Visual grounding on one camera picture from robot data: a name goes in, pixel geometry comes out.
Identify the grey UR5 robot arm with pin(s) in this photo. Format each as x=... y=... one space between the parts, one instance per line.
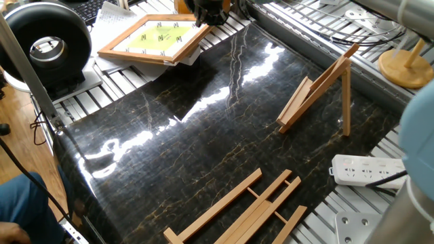
x=420 y=135

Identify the black keyboard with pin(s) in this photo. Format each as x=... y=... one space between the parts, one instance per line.
x=86 y=10

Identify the person's right hand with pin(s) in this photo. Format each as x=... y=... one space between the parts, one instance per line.
x=13 y=235

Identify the white power strip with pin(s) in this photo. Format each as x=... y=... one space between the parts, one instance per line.
x=363 y=169

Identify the round wooden stand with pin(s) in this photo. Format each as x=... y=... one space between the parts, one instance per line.
x=403 y=71

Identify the wooden photo frame green print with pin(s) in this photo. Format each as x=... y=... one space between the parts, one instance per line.
x=159 y=37

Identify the standing wooden easel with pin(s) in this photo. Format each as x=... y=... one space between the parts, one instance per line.
x=346 y=101

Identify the flat folded wooden easel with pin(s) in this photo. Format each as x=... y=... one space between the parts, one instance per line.
x=220 y=206

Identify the white paper sheets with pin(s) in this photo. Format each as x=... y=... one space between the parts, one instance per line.
x=108 y=30

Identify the black chair caster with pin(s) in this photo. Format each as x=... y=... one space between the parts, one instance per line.
x=4 y=129

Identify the black marble pattern mat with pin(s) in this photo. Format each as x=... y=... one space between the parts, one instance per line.
x=203 y=142

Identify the blue jeans leg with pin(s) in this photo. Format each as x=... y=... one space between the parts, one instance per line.
x=20 y=203

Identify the aluminium profile post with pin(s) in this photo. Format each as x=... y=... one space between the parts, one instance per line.
x=27 y=71

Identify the grey base plate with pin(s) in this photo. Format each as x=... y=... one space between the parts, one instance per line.
x=91 y=83

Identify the grey metal mounting plate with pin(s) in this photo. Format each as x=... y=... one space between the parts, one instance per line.
x=352 y=230

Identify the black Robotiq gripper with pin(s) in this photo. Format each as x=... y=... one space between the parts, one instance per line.
x=210 y=6

